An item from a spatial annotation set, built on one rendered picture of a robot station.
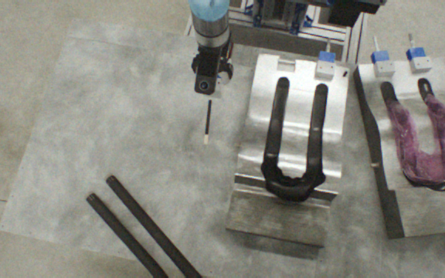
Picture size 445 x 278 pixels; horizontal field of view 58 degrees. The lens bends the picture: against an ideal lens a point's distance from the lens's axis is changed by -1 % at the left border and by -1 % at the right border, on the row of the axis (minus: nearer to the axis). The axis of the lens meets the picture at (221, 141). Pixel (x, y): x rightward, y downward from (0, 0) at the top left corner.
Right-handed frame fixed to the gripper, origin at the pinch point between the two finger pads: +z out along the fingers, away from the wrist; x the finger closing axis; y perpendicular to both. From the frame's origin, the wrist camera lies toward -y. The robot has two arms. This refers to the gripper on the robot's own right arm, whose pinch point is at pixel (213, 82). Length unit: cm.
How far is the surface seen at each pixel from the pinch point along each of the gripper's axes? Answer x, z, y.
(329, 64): -29.9, 3.3, 12.9
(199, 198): -1.4, 15.1, -28.6
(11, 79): 120, 95, 25
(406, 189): -53, 4, -18
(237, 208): -12.4, 9.0, -30.1
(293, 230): -27.7, 9.0, -32.9
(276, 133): -19.0, 6.1, -8.9
